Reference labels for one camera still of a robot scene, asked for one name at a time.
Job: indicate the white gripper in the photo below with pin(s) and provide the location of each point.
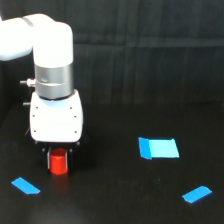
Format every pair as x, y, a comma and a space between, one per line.
58, 122

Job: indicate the red hexagonal block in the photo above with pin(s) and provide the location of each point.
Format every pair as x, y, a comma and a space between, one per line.
58, 161

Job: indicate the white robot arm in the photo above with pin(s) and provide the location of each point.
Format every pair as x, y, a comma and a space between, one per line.
51, 44

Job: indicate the blue tape strip near left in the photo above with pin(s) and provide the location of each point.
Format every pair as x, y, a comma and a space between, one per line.
25, 186

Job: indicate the blue tape strip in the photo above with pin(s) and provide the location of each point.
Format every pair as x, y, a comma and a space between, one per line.
25, 186
196, 194

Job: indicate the large blue tape patch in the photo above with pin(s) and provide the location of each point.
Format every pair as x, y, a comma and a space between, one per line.
160, 148

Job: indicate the blue tape strip near right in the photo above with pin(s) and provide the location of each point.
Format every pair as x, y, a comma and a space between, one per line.
196, 194

